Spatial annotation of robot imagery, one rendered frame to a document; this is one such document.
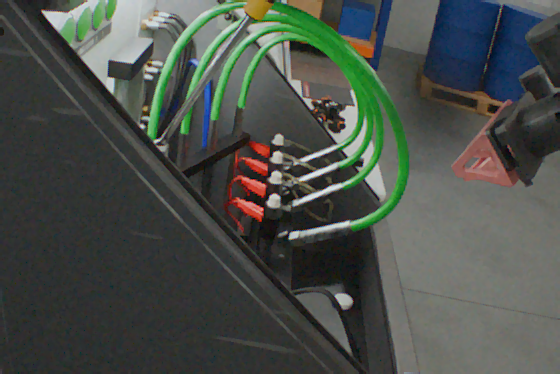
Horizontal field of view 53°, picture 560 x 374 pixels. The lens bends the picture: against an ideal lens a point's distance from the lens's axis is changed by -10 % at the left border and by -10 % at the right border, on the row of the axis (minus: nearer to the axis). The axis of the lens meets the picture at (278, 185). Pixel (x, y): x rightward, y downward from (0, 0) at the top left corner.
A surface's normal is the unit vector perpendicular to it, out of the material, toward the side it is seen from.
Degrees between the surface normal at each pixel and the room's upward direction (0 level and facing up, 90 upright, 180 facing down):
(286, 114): 90
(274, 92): 90
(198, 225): 90
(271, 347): 90
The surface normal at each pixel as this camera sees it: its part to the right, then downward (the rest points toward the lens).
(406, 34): -0.15, 0.43
